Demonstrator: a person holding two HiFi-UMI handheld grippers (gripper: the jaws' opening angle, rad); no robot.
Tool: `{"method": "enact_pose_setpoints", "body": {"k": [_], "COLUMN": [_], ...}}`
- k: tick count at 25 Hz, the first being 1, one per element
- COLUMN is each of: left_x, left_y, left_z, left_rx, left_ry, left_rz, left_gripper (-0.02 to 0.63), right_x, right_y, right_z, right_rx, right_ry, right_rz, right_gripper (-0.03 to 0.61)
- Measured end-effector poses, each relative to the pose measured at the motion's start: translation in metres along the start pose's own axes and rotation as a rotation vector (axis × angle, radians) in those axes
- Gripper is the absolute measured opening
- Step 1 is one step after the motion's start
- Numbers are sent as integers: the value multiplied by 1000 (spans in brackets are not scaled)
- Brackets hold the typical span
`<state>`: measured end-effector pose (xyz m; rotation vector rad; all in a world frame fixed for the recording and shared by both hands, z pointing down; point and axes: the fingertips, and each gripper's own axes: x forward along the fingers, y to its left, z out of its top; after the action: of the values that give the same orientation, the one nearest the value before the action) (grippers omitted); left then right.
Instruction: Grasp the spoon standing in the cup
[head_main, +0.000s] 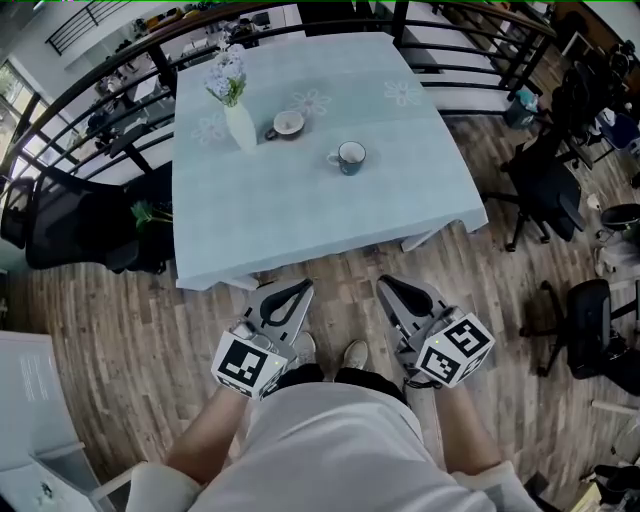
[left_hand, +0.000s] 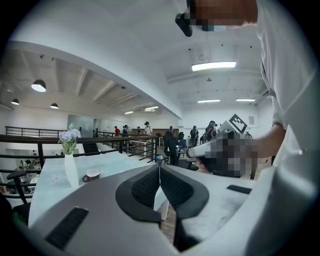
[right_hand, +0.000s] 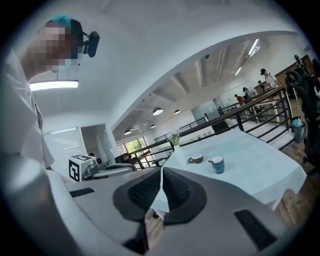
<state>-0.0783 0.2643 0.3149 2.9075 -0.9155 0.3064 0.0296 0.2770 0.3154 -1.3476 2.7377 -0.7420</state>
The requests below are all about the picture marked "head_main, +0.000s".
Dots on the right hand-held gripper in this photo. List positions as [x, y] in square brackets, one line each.
[452, 350]

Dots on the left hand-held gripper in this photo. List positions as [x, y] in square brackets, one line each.
[245, 362]

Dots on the person's left forearm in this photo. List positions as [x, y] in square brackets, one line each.
[210, 435]

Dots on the person's right forearm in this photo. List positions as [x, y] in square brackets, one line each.
[467, 430]

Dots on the teal cup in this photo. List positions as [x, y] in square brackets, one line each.
[350, 160]

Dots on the brown cup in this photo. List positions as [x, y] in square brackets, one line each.
[287, 126]

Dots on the person's left beige shoe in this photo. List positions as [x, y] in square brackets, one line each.
[305, 347]

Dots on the person's beige shoe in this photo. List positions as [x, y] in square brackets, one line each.
[305, 347]
[356, 354]

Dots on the white table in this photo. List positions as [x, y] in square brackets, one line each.
[417, 240]

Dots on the person's right beige shoe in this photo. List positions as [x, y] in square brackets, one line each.
[356, 354]

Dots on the light blue flowered tablecloth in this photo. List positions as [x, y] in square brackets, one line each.
[310, 210]

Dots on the person's black shorts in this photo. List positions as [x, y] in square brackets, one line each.
[365, 377]

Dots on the person's white shirt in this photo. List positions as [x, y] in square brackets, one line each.
[330, 450]

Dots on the green potted plant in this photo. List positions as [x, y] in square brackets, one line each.
[147, 215]

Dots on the white vase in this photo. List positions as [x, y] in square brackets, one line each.
[241, 130]

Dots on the teal waste bin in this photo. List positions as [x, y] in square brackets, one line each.
[520, 110]

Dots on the black round stool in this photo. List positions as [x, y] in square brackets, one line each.
[622, 217]

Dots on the black mesh office chair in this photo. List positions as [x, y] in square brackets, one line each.
[15, 210]
[75, 220]

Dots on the pale purple flower bunch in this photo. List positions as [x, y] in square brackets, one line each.
[227, 75]

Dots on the black high-back chair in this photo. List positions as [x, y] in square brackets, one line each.
[575, 110]

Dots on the black metal railing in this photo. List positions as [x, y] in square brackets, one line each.
[161, 67]

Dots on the blue chair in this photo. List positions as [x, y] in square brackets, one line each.
[622, 130]

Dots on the white cabinet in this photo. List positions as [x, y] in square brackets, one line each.
[35, 420]

